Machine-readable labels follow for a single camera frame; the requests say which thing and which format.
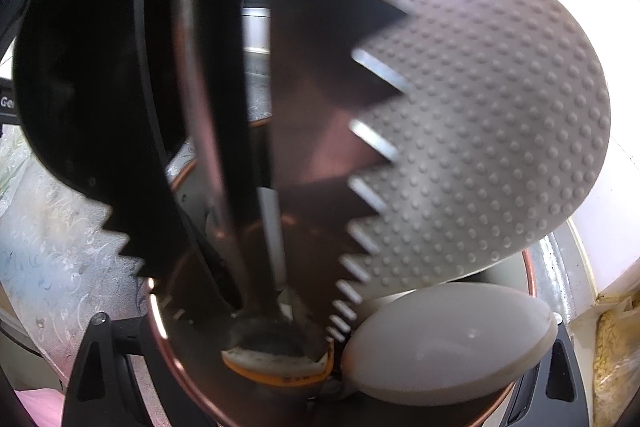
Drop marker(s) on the red utensil holder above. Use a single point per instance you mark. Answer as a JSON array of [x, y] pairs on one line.
[[195, 372]]

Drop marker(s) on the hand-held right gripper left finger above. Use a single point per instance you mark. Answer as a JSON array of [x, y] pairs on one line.
[[95, 357]]

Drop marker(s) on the person's pink garment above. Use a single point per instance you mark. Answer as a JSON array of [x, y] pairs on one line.
[[40, 409]]

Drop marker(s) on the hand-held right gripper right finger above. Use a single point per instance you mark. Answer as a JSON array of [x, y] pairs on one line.
[[540, 387]]

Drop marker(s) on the white ceramic spoon blue print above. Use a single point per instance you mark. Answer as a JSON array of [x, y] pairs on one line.
[[450, 347]]

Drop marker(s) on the white rice paddle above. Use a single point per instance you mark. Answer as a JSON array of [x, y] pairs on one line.
[[500, 107]]

